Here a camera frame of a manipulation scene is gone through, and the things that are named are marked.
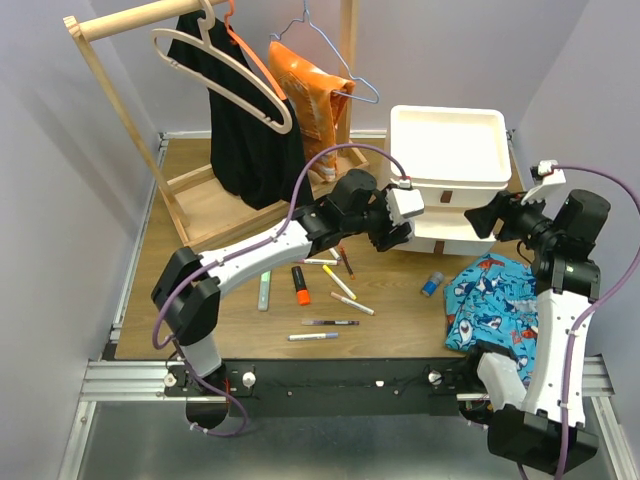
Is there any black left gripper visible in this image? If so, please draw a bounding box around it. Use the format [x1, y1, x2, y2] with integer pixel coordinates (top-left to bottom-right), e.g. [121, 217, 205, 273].
[342, 184, 412, 253]

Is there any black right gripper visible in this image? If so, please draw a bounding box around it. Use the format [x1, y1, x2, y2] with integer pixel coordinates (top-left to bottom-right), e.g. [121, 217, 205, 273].
[464, 186, 561, 251]

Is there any brown bottom drawer pull tab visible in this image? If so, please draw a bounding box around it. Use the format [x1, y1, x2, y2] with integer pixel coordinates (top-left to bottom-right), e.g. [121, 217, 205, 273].
[434, 240, 446, 255]

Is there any brown drawer pull tab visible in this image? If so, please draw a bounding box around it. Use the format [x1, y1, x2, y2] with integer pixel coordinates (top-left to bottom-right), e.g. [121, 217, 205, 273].
[440, 190, 453, 205]
[434, 240, 446, 255]

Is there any white three-drawer organizer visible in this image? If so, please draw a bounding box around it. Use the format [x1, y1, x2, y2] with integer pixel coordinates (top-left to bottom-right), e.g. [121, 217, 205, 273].
[385, 105, 512, 257]

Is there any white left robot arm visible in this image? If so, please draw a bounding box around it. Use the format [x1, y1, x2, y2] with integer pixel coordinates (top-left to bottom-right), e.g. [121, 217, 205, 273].
[151, 169, 425, 395]

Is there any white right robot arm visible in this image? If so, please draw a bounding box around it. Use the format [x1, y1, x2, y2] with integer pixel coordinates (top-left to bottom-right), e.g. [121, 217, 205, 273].
[459, 189, 610, 475]

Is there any brown top drawer pull tab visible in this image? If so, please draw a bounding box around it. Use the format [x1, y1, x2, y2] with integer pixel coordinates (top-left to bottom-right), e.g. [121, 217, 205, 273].
[440, 190, 453, 205]

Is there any blue grey glue stick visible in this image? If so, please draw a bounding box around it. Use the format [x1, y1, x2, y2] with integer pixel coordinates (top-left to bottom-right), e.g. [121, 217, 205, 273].
[421, 272, 444, 297]

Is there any red transparent pen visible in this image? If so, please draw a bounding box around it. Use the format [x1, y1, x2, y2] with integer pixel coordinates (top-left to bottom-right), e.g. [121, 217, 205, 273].
[339, 246, 356, 280]

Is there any white marker grey cap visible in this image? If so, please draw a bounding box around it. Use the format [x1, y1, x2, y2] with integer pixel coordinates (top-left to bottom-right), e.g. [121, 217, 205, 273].
[329, 248, 342, 262]

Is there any white marker yellow cap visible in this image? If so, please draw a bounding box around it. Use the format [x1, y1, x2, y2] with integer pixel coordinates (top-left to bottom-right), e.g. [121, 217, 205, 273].
[322, 265, 357, 300]

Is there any blue shark print cloth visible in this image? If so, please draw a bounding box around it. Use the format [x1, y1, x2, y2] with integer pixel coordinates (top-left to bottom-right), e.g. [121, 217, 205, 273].
[444, 254, 538, 385]

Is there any white marker peach cap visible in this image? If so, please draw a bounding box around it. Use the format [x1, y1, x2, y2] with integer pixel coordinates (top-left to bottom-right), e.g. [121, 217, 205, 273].
[330, 292, 375, 316]

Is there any white marker pink cap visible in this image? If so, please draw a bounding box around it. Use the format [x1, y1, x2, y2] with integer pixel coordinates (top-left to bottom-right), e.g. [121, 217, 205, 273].
[296, 258, 340, 266]

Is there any black orange highlighter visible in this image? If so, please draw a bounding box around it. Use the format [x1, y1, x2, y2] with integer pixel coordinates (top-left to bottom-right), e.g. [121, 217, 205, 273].
[291, 266, 311, 306]

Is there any white marker lilac cap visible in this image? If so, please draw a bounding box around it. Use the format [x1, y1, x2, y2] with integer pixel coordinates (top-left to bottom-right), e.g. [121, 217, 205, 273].
[287, 332, 339, 342]

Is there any purple dark marker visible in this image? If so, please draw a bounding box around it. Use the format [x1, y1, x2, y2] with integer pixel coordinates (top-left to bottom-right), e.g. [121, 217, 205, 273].
[301, 320, 360, 326]

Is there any green transparent highlighter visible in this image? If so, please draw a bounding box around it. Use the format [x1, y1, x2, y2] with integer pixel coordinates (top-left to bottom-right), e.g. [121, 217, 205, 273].
[257, 271, 271, 312]

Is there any black garment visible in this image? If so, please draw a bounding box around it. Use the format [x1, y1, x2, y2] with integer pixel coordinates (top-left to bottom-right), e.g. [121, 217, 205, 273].
[167, 9, 316, 211]

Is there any orange tie-dye garment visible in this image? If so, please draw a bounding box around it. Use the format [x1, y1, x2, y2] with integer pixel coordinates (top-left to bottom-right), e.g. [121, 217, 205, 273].
[268, 41, 355, 160]

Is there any wooden clothes rack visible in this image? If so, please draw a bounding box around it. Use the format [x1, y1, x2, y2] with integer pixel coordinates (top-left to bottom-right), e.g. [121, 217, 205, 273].
[62, 0, 372, 250]

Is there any orange plastic hanger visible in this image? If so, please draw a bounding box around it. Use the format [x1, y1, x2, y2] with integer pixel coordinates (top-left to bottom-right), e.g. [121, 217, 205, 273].
[224, 0, 287, 101]

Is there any beige wooden hanger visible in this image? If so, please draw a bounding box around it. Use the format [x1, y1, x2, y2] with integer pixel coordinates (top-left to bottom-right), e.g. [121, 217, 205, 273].
[151, 1, 294, 135]

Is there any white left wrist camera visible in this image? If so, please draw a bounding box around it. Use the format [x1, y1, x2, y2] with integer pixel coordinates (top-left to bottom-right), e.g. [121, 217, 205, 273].
[386, 188, 425, 225]

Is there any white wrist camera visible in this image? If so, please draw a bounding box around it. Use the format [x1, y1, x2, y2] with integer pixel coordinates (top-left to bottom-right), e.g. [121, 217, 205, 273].
[520, 160, 566, 205]
[386, 188, 425, 225]

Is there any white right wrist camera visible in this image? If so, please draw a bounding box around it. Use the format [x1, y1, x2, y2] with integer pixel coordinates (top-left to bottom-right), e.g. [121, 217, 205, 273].
[520, 160, 566, 205]

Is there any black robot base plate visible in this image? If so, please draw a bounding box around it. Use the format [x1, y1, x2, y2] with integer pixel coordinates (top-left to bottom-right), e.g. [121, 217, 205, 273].
[164, 357, 494, 426]

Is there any blue wire hanger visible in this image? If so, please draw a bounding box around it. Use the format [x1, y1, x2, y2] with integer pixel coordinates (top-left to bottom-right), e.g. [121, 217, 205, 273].
[269, 0, 381, 106]

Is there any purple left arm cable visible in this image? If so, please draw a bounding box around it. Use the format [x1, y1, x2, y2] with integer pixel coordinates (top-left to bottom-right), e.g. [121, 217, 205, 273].
[152, 143, 414, 437]

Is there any aluminium frame rail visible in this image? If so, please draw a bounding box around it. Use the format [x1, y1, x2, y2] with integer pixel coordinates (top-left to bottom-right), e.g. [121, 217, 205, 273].
[57, 359, 626, 480]

